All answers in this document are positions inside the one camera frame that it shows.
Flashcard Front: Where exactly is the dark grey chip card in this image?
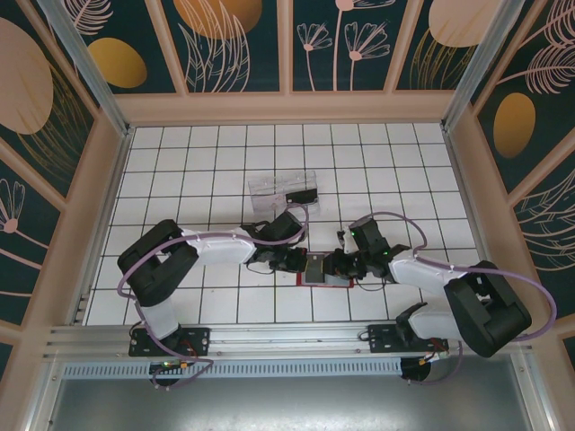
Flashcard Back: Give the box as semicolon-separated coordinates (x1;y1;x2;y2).
304;253;326;284

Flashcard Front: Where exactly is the clear acrylic card stand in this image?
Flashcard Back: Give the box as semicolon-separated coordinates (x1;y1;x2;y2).
247;170;323;220

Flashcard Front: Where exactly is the grey slotted cable duct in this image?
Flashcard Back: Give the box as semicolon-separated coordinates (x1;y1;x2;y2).
60;358;404;381

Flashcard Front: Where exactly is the grey metal panel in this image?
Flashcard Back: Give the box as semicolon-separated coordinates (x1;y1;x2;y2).
44;379;547;431

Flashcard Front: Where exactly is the aluminium side rail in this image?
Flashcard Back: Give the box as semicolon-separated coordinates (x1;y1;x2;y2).
444;128;504;318
71;128;132;325

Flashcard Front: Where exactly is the round cable pass-through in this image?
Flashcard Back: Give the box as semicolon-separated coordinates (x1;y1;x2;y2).
149;364;181;390
399;356;445;386

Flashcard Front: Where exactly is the black credit card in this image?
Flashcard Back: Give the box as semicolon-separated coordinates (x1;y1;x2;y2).
285;189;320;205

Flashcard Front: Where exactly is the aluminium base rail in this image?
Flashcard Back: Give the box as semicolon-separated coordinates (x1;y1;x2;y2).
42;319;534;360

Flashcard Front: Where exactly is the red card holder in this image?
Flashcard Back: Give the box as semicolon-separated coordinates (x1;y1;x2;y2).
295;253;357;290

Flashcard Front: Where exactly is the aluminium frame post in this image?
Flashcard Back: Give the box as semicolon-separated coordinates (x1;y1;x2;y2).
38;0;135;136
442;0;513;132

